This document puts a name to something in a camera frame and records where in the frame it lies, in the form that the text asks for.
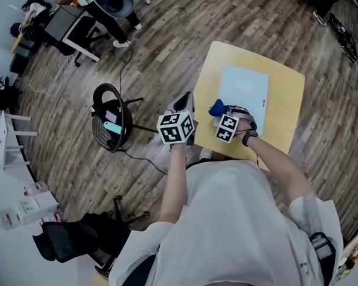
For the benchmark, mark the person's right hand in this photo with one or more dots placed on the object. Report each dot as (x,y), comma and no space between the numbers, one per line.
(244,126)

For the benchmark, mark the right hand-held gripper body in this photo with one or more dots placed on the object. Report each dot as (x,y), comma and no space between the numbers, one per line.
(226,128)

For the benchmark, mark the clear bottle red label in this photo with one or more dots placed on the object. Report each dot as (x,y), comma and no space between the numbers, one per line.
(52,218)
(35,188)

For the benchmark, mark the blue cloth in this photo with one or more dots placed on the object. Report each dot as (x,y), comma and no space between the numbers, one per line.
(218,107)

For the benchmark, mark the clear jug red label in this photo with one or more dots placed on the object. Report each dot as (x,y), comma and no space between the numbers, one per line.
(7,218)

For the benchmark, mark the person's white shirt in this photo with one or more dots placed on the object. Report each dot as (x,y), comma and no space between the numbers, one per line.
(226,225)

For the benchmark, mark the round black wicker chair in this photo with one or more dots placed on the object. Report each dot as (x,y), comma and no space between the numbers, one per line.
(100,130)

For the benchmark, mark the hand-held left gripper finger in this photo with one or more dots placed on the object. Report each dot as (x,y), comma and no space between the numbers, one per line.
(168,109)
(193,106)

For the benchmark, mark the pink white pouch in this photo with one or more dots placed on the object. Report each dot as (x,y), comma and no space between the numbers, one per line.
(111,115)

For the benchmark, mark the grey desk white legs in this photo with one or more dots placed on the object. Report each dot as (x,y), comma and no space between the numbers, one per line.
(61,25)

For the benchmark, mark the person's left forearm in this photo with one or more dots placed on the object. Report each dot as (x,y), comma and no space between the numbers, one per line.
(174,177)

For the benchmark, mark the yellow desk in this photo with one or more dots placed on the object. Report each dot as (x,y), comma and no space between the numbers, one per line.
(16,43)

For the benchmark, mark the black power strip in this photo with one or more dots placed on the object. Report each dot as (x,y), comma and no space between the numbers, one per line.
(346,37)

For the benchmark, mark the black cabinet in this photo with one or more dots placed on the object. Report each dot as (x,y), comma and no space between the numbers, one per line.
(18,64)

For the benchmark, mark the black wristwatch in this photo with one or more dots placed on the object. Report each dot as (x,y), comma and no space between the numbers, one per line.
(247,138)

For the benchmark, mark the grey shoulder pouch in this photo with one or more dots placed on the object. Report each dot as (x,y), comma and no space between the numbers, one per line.
(320,246)

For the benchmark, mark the black bag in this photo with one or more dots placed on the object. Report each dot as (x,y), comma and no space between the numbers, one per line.
(0,97)

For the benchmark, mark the black office chair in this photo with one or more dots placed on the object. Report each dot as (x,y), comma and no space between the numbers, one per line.
(65,240)

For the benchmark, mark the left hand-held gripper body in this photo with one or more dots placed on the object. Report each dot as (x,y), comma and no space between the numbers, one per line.
(170,127)

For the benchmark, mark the cluttered white shelf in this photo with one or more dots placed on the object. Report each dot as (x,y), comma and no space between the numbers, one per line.
(353,258)

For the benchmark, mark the person's right forearm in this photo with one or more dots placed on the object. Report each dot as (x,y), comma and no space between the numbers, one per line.
(280,165)

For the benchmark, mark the white box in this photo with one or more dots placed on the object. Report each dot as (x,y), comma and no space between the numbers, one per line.
(43,203)

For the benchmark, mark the person's white shoe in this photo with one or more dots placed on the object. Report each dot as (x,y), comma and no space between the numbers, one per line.
(206,153)

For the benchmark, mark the mint green bottle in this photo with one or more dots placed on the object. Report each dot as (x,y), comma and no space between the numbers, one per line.
(111,127)

